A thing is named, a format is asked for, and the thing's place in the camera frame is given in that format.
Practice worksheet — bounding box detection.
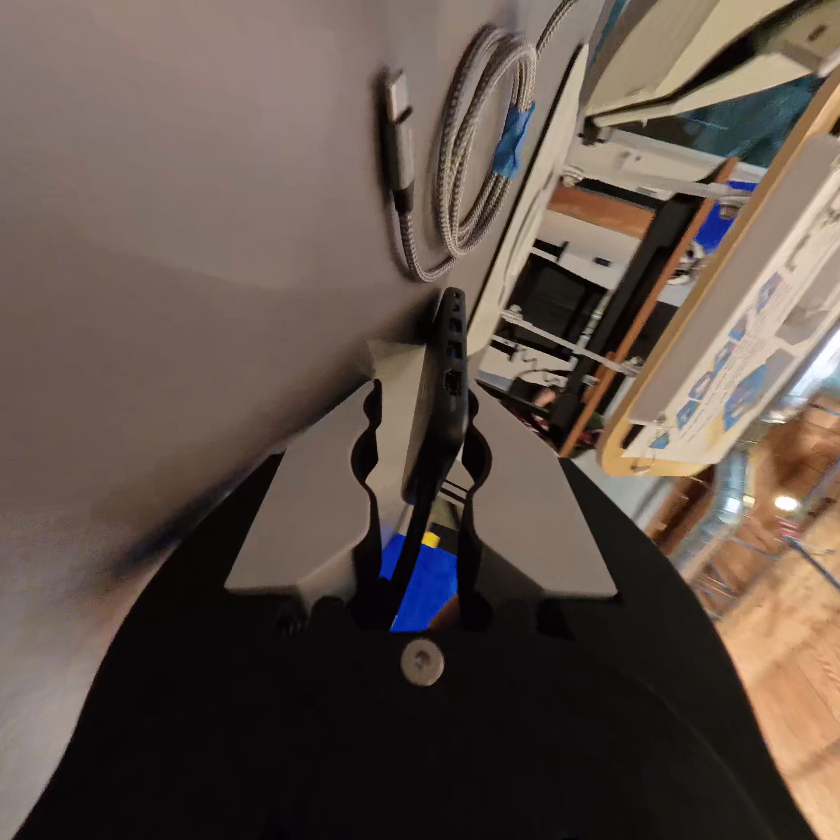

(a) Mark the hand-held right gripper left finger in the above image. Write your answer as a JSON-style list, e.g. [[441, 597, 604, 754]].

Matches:
[[226, 381, 388, 618]]

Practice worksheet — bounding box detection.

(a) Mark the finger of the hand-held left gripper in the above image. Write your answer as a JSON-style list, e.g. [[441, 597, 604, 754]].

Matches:
[[587, 0, 804, 116], [598, 40, 840, 143]]

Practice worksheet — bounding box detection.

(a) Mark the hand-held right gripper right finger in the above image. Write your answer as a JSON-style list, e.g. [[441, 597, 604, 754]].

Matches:
[[453, 394, 618, 615]]

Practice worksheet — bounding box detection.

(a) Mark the slim hub black cable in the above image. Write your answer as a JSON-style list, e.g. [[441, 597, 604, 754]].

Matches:
[[388, 497, 442, 628]]

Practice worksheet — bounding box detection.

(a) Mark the blue plastic bin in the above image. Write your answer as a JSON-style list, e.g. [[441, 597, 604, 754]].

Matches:
[[378, 532, 460, 634]]

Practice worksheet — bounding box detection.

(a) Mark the slim dark grey hub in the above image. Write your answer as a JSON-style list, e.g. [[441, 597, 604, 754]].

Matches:
[[401, 289, 475, 506]]

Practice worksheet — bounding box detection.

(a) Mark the braided cable blue tape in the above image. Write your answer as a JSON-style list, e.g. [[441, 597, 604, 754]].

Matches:
[[381, 0, 585, 283]]

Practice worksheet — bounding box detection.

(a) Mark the silver ventilation duct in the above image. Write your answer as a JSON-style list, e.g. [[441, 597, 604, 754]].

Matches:
[[670, 447, 788, 578]]

